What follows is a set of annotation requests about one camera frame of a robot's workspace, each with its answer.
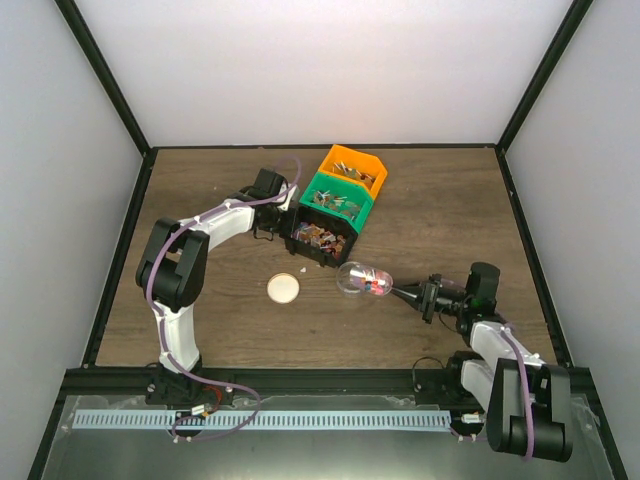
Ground cream jar lid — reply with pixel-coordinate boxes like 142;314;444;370
266;273;300;304

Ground light blue slotted rail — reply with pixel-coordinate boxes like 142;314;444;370
72;410;451;433

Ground green candy bin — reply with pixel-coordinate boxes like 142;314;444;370
300;173;374;234

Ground black front frame beam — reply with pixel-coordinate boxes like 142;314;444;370
59;367;594;399

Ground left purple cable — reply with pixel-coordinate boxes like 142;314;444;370
147;154;303;444

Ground orange candy bin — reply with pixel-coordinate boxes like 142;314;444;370
318;145;388;200

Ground black candy bin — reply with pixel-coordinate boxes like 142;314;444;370
279;205;358;268

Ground clear plastic jar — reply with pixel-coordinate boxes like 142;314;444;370
336;261;367;296

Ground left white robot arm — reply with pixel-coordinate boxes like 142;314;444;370
135;168;299;404

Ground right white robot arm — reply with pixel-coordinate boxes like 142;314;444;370
391;262;573;463

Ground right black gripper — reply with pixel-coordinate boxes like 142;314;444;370
394;274;471;324

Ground metal scoop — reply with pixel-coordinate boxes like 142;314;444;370
364;266;394;297

